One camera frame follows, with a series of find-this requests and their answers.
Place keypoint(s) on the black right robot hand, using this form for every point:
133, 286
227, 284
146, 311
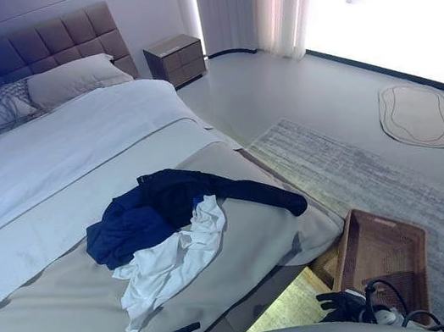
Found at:
346, 307

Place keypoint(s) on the navy blue garment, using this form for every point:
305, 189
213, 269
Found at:
126, 230

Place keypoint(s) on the black trousers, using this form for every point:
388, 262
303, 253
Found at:
175, 195

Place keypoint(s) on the wooden bed leg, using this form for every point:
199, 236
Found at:
324, 268

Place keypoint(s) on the brown wicker basket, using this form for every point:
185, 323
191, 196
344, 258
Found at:
374, 251

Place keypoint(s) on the bed with grey cover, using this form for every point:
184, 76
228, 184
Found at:
60, 323

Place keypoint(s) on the white shirt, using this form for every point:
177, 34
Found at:
166, 266

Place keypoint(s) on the grey area rug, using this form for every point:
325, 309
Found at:
379, 181

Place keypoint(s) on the small beige oval rug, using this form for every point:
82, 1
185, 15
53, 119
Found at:
417, 116

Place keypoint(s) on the white duvet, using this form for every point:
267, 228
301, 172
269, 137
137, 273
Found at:
52, 153

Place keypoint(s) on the brown nightstand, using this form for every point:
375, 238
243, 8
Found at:
177, 60

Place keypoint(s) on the beige pillow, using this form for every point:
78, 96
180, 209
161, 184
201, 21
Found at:
73, 80

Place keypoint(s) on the white sheer curtain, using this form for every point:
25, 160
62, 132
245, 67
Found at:
253, 1

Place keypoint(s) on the brown tufted headboard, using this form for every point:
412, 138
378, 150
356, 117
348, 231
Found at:
53, 41

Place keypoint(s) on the grey bed frame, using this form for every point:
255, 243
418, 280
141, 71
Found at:
239, 313

